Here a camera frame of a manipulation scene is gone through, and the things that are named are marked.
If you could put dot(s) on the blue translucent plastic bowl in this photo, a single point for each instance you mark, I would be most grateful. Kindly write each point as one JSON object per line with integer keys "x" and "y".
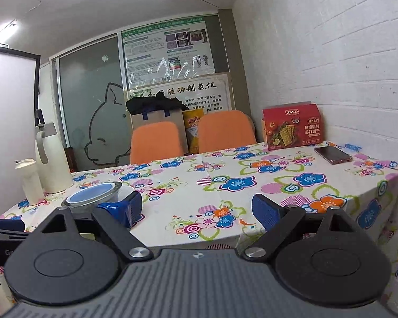
{"x": 91, "y": 194}

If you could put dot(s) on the yellow snack bag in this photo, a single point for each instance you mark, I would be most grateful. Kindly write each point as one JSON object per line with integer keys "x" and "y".
{"x": 191, "y": 119}

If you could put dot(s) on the white ceramic bowl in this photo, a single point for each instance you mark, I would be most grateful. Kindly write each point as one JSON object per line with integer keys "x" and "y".
{"x": 124, "y": 192}

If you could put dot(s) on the stainless steel bowl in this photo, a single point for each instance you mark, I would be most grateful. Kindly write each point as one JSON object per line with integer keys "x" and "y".
{"x": 88, "y": 207}

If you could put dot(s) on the white thermos jug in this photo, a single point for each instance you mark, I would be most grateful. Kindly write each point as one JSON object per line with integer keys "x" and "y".
{"x": 53, "y": 168}

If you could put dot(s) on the orange chair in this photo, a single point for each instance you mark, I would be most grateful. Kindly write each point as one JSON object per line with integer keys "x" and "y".
{"x": 155, "y": 141}
{"x": 225, "y": 130}

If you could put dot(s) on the right orange chair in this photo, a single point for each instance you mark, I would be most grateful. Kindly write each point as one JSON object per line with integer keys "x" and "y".
{"x": 225, "y": 130}

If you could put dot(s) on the left orange chair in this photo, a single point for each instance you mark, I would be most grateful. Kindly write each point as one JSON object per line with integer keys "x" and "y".
{"x": 155, "y": 141}

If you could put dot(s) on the dark smartphone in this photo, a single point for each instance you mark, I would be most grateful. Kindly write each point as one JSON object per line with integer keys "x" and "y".
{"x": 333, "y": 155}

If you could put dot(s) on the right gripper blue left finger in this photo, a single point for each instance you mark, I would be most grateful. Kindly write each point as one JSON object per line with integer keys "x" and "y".
{"x": 127, "y": 212}

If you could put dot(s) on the dark brown gift bag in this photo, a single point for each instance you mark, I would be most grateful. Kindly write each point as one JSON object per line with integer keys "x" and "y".
{"x": 70, "y": 155}

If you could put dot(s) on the small white bottle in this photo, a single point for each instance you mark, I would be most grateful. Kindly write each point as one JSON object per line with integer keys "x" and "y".
{"x": 27, "y": 170}

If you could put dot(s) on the brown paper bag blue handles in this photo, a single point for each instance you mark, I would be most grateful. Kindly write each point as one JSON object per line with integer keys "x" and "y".
{"x": 175, "y": 116}

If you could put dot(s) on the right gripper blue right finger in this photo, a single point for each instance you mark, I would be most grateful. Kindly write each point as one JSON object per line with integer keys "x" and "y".
{"x": 267, "y": 212}

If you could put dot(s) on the red cracker box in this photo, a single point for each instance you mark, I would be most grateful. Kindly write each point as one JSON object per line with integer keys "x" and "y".
{"x": 292, "y": 125}

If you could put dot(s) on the floral tablecloth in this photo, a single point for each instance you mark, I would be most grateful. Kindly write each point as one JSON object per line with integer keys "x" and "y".
{"x": 200, "y": 252}

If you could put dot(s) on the white poster with chinese text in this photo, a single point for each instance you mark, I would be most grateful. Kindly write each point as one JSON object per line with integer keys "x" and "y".
{"x": 210, "y": 92}

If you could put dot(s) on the green framed wall poster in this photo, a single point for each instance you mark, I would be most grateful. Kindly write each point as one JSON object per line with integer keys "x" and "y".
{"x": 165, "y": 51}

